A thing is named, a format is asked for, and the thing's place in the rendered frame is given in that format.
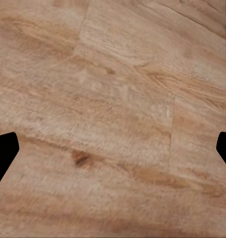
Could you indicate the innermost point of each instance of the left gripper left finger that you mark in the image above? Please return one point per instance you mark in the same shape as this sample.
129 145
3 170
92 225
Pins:
9 147

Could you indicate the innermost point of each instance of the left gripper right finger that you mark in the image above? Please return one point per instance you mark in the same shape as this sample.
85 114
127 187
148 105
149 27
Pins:
221 145

